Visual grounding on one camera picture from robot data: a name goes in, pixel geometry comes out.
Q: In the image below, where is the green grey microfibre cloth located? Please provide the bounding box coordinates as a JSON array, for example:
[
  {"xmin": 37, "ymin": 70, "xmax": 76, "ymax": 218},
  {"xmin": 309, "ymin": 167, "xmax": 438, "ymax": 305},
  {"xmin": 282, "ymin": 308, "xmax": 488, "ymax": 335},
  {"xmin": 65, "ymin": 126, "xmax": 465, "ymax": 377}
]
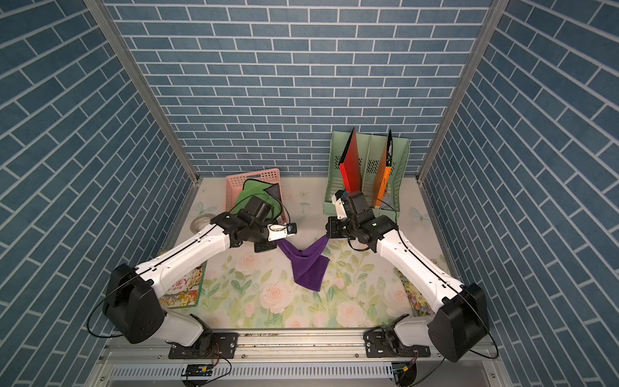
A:
[{"xmin": 231, "ymin": 179, "xmax": 283, "ymax": 219}]

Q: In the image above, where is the purple square dishcloth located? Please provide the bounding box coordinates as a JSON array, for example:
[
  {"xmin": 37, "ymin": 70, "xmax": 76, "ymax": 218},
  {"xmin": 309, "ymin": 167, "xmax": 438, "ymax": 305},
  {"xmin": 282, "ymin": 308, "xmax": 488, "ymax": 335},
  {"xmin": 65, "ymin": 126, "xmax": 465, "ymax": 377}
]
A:
[{"xmin": 277, "ymin": 235, "xmax": 330, "ymax": 292}]

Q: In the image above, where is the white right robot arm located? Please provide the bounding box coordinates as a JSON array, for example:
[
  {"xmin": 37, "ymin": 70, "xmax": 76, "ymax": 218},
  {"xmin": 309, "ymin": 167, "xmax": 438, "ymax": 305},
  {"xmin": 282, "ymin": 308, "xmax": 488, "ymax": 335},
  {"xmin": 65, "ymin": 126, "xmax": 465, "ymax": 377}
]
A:
[{"xmin": 326, "ymin": 190, "xmax": 489, "ymax": 363}]

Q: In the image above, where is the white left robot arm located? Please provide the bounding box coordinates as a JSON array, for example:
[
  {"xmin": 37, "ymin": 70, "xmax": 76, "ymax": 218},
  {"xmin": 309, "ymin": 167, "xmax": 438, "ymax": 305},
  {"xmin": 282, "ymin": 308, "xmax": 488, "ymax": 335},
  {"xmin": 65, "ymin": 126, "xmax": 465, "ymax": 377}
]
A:
[{"xmin": 102, "ymin": 196, "xmax": 279, "ymax": 347}]

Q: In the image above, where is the pink perforated plastic basket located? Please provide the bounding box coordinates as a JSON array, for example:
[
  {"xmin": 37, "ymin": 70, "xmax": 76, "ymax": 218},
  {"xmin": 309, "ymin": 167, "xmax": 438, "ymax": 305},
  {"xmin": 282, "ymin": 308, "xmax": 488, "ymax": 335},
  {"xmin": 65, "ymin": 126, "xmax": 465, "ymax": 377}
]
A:
[{"xmin": 226, "ymin": 168, "xmax": 288, "ymax": 223}]

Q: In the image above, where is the clear packing tape roll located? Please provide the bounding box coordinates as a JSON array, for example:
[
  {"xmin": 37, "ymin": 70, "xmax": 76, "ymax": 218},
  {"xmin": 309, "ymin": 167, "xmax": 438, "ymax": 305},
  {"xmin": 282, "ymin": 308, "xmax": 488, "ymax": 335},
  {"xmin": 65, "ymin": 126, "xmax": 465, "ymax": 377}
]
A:
[{"xmin": 190, "ymin": 214, "xmax": 213, "ymax": 234}]

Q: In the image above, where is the orange folder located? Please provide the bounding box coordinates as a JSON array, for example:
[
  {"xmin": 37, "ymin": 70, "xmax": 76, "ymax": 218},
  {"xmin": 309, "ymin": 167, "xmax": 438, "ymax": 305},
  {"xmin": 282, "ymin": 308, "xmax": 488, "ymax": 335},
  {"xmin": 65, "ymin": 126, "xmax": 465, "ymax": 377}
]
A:
[{"xmin": 372, "ymin": 132, "xmax": 393, "ymax": 209}]

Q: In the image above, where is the red folder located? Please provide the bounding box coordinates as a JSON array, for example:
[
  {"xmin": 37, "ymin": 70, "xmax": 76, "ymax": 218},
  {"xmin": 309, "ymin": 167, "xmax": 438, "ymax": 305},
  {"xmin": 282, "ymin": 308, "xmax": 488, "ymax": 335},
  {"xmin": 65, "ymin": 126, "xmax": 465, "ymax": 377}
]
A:
[{"xmin": 339, "ymin": 128, "xmax": 361, "ymax": 193}]

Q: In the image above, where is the floral table mat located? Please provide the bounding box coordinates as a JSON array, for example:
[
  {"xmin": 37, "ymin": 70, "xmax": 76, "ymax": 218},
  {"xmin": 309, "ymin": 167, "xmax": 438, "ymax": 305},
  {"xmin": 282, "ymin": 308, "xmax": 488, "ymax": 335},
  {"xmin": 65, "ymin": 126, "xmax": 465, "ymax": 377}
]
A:
[{"xmin": 172, "ymin": 177, "xmax": 449, "ymax": 330}]

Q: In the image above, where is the green plastic file organiser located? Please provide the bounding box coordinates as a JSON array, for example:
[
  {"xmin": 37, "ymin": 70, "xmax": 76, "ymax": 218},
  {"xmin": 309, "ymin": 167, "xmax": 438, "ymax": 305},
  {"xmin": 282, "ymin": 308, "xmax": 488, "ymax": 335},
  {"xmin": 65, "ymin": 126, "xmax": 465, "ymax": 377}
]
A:
[{"xmin": 323, "ymin": 132, "xmax": 410, "ymax": 220}]

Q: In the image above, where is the left picture book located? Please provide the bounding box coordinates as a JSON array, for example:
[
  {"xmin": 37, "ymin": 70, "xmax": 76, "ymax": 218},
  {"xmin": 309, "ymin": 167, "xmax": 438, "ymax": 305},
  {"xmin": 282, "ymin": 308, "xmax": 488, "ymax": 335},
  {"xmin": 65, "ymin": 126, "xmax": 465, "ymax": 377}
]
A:
[{"xmin": 160, "ymin": 264, "xmax": 206, "ymax": 309}]

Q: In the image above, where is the picture book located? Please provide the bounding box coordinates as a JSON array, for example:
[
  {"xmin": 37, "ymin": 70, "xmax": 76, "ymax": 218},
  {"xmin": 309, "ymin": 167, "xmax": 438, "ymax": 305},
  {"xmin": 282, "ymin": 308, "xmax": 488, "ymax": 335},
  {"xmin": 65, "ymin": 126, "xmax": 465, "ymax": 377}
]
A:
[
  {"xmin": 160, "ymin": 264, "xmax": 206, "ymax": 309},
  {"xmin": 384, "ymin": 259, "xmax": 434, "ymax": 317}
]

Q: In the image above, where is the right picture book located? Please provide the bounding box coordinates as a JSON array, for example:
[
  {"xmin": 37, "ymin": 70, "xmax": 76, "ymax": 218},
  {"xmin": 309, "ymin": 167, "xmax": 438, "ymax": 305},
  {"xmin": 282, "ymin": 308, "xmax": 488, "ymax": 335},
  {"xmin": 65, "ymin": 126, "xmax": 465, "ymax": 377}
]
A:
[{"xmin": 384, "ymin": 259, "xmax": 434, "ymax": 317}]

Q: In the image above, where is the black left controller box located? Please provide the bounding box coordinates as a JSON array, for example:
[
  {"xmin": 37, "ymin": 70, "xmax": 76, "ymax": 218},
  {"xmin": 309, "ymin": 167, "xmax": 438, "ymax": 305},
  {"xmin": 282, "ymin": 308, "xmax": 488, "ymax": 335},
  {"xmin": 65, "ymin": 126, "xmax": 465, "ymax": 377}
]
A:
[{"xmin": 182, "ymin": 364, "xmax": 214, "ymax": 379}]

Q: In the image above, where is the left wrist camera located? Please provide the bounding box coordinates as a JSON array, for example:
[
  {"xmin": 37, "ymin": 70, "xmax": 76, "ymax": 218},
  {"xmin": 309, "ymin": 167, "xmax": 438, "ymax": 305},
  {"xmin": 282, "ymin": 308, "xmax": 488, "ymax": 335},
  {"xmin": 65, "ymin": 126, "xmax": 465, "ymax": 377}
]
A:
[{"xmin": 268, "ymin": 223, "xmax": 298, "ymax": 241}]

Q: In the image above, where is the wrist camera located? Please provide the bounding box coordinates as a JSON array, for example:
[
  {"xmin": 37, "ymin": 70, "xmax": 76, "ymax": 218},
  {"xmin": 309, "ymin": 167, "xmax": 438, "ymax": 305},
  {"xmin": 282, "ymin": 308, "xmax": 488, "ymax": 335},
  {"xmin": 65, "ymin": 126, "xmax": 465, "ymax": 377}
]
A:
[
  {"xmin": 331, "ymin": 190, "xmax": 348, "ymax": 219},
  {"xmin": 268, "ymin": 223, "xmax": 298, "ymax": 241}
]

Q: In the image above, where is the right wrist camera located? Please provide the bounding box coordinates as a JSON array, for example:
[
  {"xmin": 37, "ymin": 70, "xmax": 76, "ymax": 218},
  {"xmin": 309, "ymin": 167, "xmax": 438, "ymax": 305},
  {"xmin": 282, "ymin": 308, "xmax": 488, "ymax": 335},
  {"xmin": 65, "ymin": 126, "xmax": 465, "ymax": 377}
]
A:
[{"xmin": 331, "ymin": 190, "xmax": 348, "ymax": 219}]

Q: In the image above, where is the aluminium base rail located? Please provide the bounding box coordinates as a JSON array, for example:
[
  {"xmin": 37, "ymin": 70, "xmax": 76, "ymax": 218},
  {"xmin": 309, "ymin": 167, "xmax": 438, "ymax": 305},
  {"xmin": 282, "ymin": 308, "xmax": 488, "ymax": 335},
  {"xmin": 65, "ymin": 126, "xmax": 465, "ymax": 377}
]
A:
[{"xmin": 86, "ymin": 329, "xmax": 511, "ymax": 386}]

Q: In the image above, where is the aluminium corner post right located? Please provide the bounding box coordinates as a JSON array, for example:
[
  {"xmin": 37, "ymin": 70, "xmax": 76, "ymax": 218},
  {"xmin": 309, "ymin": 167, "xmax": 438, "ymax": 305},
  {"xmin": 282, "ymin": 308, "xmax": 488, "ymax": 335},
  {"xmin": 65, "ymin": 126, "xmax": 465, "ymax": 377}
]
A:
[{"xmin": 417, "ymin": 0, "xmax": 509, "ymax": 185}]

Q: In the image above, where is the aluminium corner post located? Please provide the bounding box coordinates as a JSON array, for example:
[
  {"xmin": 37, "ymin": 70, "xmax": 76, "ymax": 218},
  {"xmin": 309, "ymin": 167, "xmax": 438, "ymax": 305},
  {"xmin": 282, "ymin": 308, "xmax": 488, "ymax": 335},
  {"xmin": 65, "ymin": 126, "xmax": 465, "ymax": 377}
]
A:
[
  {"xmin": 417, "ymin": 0, "xmax": 509, "ymax": 185},
  {"xmin": 84, "ymin": 0, "xmax": 200, "ymax": 185}
]

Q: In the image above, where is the aluminium corner post left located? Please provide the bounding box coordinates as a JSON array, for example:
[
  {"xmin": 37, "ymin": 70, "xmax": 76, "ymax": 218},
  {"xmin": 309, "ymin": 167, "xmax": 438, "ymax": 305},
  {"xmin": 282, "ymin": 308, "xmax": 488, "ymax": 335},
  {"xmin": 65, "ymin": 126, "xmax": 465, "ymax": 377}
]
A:
[{"xmin": 84, "ymin": 0, "xmax": 200, "ymax": 185}]

